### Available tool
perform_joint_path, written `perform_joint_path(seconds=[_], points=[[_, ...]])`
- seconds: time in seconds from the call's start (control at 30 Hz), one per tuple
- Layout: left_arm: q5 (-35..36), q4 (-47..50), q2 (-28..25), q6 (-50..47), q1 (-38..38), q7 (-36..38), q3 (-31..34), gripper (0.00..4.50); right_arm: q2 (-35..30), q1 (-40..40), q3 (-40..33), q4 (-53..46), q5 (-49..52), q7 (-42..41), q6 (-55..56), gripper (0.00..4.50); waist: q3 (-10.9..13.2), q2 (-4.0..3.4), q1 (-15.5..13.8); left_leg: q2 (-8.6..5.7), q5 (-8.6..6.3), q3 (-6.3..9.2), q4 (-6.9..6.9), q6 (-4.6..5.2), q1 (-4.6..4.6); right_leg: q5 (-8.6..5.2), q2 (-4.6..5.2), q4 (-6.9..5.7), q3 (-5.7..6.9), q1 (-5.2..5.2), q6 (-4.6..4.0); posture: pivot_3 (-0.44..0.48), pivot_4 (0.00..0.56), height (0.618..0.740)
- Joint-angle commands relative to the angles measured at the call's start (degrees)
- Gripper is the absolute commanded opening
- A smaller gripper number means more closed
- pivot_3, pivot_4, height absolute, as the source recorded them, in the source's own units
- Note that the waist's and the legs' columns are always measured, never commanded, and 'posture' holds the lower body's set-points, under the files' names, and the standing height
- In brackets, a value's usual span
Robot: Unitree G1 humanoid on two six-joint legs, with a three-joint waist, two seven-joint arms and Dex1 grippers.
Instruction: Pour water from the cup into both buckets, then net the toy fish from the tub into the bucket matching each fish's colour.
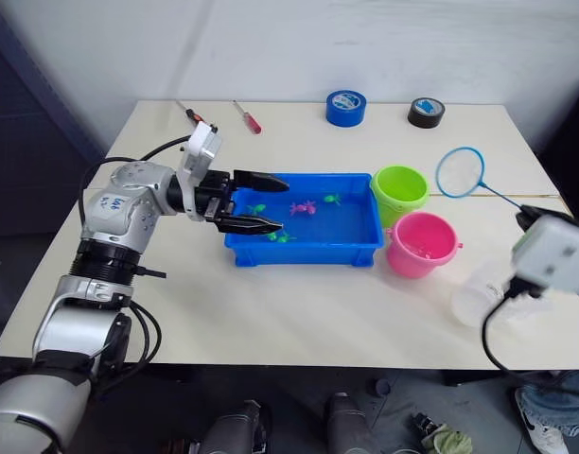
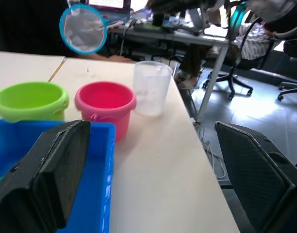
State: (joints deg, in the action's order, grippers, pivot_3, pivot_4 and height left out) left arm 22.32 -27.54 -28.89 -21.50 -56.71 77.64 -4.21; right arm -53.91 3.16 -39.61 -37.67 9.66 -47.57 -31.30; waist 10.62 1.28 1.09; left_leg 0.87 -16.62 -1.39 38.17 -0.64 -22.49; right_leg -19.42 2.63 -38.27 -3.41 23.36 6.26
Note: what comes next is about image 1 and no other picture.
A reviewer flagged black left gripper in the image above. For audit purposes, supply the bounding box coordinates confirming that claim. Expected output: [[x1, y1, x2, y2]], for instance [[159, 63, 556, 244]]
[[193, 168, 291, 236]]

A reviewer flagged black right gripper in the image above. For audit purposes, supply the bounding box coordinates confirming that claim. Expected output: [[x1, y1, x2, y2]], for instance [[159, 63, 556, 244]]
[[515, 203, 574, 232]]

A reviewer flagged blue hand net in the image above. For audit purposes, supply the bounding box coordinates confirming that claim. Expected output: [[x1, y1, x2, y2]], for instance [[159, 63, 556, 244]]
[[435, 146, 526, 210]]

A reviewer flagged pink toy fish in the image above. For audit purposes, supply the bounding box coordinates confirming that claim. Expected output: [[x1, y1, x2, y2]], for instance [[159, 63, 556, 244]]
[[289, 199, 318, 218]]

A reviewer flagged blue plastic tub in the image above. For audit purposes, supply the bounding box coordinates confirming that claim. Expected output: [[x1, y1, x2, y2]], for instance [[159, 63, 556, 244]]
[[222, 171, 386, 269]]

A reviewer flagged clear plastic cup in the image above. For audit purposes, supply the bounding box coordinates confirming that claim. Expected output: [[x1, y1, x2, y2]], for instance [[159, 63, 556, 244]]
[[449, 263, 552, 333]]

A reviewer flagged pink plastic bucket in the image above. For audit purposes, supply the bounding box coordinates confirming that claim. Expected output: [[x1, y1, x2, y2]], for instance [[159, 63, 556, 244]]
[[384, 210, 465, 280]]

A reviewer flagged green plastic bucket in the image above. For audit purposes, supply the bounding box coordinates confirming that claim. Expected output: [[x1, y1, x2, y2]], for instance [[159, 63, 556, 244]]
[[369, 164, 431, 229]]

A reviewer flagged black panel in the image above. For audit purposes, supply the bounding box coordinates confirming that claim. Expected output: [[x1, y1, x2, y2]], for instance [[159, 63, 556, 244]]
[[537, 70, 579, 221]]

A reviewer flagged blue tape roll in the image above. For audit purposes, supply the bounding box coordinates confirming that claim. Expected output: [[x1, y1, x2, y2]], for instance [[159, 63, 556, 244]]
[[325, 89, 368, 129]]

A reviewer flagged black tape roll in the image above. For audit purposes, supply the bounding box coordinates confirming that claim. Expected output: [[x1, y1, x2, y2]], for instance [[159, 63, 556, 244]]
[[407, 96, 447, 131]]

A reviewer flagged blue jeans leg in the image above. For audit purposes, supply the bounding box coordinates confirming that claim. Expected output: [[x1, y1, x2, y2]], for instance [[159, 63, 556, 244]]
[[516, 370, 579, 439]]

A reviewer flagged white sneaker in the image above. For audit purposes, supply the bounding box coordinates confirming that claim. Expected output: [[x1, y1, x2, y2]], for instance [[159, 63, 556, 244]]
[[514, 387, 570, 454]]

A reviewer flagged dark rounded shape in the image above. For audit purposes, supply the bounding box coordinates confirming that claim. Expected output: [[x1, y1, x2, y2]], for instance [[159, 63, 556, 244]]
[[200, 399, 272, 454], [324, 392, 381, 454]]

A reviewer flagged green cloth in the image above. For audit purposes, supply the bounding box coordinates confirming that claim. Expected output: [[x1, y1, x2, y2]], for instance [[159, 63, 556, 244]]
[[411, 412, 474, 454]]

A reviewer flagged dark blue partition panel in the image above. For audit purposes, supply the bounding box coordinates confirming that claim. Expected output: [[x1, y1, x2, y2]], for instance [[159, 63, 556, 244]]
[[0, 4, 109, 237]]

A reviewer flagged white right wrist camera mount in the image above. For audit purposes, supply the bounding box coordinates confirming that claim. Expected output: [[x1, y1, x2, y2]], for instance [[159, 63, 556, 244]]
[[508, 213, 579, 305]]

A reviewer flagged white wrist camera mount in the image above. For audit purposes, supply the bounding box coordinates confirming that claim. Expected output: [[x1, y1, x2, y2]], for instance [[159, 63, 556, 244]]
[[177, 121, 223, 221], [508, 213, 579, 305]]

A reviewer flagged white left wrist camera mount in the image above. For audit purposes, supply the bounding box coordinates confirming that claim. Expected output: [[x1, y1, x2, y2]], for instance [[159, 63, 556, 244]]
[[177, 121, 223, 221]]

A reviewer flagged red-handled screwdriver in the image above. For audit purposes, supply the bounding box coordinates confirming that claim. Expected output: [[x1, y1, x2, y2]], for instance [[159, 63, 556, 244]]
[[231, 99, 264, 135]]

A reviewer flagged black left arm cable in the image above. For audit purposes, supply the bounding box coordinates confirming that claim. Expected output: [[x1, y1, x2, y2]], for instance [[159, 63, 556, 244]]
[[78, 133, 192, 205]]

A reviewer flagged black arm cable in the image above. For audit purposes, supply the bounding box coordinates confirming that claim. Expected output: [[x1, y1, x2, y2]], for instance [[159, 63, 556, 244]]
[[78, 133, 192, 205], [480, 276, 579, 380]]

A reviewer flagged black-and-red-handled screwdriver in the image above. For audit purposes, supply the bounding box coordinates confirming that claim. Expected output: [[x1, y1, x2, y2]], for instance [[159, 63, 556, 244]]
[[175, 99, 204, 126]]

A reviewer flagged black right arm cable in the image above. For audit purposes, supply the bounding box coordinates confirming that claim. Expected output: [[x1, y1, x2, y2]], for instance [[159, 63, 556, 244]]
[[480, 276, 579, 380]]

